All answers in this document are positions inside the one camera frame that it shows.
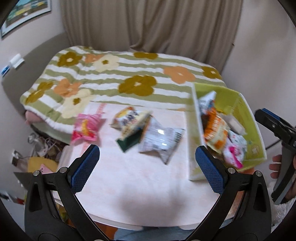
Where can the white silver chip bag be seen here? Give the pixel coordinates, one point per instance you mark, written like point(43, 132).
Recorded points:
point(156, 138)

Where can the beige curtain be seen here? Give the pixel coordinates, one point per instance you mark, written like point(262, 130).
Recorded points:
point(201, 30)

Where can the white orange snack bag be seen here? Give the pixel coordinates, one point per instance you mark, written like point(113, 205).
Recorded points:
point(130, 120)

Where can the grey laptop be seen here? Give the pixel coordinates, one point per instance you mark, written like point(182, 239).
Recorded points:
point(24, 178)

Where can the beige wrapped snack bar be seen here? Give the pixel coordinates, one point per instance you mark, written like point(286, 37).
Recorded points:
point(235, 125)

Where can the dark green snack packet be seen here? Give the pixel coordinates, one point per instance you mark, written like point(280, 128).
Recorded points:
point(130, 141)

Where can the floral striped green blanket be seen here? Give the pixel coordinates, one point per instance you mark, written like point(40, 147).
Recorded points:
point(79, 76)

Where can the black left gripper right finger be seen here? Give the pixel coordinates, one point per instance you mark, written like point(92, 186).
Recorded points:
point(242, 210)

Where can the person right hand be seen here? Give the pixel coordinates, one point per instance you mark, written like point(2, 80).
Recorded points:
point(275, 168)

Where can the framed wall picture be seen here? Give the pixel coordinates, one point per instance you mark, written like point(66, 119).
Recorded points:
point(23, 12)

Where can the orange cream cake snack bag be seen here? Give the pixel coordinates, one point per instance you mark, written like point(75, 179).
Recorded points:
point(216, 131)

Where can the pink smartphone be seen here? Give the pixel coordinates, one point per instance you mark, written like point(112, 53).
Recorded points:
point(44, 169)

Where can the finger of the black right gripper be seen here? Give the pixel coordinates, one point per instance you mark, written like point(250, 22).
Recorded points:
point(280, 128)

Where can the green cardboard box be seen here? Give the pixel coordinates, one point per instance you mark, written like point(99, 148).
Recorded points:
point(227, 102)

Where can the white pink snack packet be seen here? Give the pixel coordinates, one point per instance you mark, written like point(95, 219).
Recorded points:
point(233, 154)

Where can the white grey printed snack packet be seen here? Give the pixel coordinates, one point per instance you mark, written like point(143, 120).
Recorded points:
point(238, 140)

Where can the pink yellow snack bag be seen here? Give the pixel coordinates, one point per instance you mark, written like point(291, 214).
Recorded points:
point(86, 127)

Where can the blue red white snack packet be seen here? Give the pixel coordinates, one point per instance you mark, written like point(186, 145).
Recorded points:
point(206, 102)

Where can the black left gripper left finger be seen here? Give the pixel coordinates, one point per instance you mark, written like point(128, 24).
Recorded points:
point(52, 210)

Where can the pink pillow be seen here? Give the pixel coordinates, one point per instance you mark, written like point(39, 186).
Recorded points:
point(32, 118)

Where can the white wall switch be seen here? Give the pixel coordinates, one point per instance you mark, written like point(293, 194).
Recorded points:
point(16, 61)

